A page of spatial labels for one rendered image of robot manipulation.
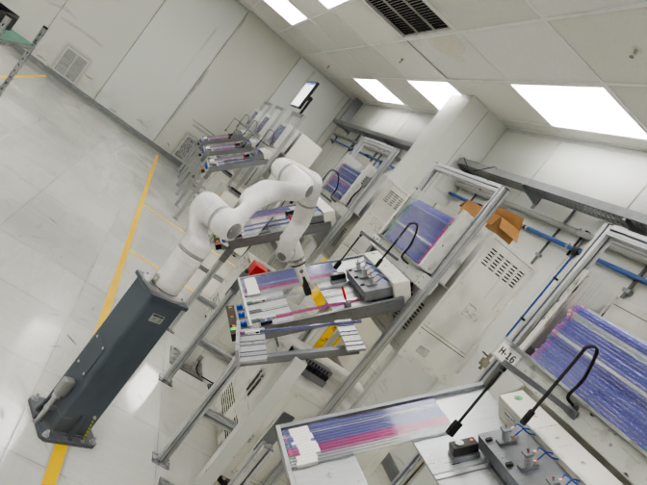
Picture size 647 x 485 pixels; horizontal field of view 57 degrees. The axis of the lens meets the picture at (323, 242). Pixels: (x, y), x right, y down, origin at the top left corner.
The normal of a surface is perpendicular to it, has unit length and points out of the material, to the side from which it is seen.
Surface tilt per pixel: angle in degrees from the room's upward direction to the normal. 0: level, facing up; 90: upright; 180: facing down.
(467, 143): 90
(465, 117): 90
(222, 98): 90
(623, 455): 90
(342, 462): 45
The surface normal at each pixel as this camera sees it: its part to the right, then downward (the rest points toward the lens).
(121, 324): -0.58, -0.38
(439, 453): -0.10, -0.95
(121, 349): 0.53, 0.49
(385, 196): 0.22, 0.27
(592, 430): -0.76, -0.56
